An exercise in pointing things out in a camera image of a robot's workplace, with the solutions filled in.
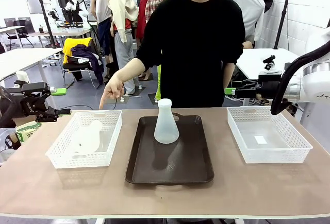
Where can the white humanoid robot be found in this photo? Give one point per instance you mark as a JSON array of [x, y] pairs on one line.
[[76, 2]]

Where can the white perforated plastic basket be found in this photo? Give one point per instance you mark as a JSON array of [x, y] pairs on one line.
[[77, 161]]

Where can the neon green cloth strip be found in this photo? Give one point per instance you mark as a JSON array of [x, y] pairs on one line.
[[158, 85]]

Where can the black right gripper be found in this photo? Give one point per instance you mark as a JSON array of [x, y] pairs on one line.
[[269, 88]]

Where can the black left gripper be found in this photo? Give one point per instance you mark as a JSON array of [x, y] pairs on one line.
[[32, 105]]

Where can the white side table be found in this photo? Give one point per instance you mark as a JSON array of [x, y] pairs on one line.
[[255, 59], [20, 59]]

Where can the mannequin with red garment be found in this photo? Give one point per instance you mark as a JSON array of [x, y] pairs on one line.
[[143, 7]]

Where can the black office chair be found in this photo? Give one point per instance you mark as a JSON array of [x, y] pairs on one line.
[[19, 32]]

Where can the white conical flask with cap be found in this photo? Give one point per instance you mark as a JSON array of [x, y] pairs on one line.
[[166, 126], [87, 137]]

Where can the white basket with paper label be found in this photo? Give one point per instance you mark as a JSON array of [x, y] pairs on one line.
[[296, 145]]

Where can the dark brown plastic tray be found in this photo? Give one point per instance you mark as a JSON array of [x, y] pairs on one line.
[[180, 162]]

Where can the mannequin with white shirt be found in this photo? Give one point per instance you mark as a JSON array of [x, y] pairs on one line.
[[251, 7]]

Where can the person's right forearm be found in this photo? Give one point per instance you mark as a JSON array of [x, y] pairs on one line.
[[131, 69]]

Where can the black tripod stand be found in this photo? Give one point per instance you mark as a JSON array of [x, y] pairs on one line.
[[282, 18], [47, 23]]

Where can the black metal chair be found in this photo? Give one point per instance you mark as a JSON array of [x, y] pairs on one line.
[[77, 72]]

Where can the person's left forearm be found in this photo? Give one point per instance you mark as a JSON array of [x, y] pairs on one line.
[[229, 76]]

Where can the mannequin with cream jacket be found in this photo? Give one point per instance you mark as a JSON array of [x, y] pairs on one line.
[[125, 13]]

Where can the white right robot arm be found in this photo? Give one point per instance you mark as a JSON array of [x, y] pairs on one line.
[[318, 85]]

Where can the dark purple garment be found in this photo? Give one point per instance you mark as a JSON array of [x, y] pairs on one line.
[[89, 54]]

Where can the yellow garment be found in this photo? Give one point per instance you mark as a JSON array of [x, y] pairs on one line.
[[68, 46]]

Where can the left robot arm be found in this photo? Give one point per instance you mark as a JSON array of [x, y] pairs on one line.
[[7, 114]]

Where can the mannequin with plaid shirt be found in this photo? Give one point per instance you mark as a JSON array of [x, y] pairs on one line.
[[157, 0]]

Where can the person's right hand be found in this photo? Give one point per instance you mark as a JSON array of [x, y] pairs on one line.
[[112, 90]]

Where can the mannequin with white tank top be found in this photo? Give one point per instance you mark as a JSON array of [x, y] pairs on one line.
[[101, 7]]

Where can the person in black sweater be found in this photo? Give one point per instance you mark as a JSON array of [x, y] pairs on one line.
[[193, 54]]

